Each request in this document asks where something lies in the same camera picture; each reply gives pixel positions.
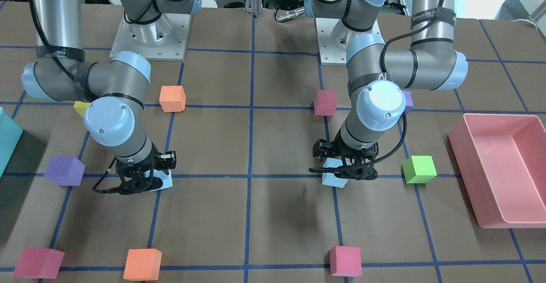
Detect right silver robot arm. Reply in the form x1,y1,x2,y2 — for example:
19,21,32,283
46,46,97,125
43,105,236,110
21,0,202,195

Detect pink plastic tray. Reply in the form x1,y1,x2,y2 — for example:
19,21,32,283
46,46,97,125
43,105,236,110
448,113,546,228

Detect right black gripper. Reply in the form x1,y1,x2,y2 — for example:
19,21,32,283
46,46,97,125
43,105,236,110
115,150,164,195

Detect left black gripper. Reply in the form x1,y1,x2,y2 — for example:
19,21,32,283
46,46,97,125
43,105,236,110
334,143,378,180

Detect purple foam block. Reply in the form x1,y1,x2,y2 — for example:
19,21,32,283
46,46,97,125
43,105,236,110
44,156,85,186

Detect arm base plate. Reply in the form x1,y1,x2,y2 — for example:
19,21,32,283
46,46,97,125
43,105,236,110
315,17,361,66
109,14,191,61

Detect orange block near arm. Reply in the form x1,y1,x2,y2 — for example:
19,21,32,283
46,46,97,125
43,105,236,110
159,85,186,113

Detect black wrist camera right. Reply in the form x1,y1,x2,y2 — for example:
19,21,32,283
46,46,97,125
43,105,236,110
154,150,177,173

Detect cyan plastic tray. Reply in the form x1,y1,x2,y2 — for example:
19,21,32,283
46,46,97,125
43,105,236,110
0,107,23,177

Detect pink block near tray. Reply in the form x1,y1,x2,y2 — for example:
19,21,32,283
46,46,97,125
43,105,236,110
13,248,65,279

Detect orange block far side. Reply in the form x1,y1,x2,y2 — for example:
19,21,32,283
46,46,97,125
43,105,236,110
123,248,162,281

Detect yellow foam block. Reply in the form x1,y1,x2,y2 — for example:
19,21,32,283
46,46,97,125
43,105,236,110
73,101,91,118

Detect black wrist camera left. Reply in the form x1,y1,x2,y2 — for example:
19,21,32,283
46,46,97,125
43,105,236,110
312,139,334,161

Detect purple block far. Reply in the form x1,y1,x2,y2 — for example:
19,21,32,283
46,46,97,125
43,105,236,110
402,90,414,115

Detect light blue foam block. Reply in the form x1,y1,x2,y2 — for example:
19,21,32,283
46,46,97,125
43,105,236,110
150,170,172,191

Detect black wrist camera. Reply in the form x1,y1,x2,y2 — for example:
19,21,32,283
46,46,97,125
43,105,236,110
312,139,334,161
154,150,177,173

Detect pink block base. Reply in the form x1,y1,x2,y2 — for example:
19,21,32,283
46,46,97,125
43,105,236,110
313,89,338,116

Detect green foam block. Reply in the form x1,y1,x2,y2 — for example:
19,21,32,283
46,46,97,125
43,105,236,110
402,156,437,184

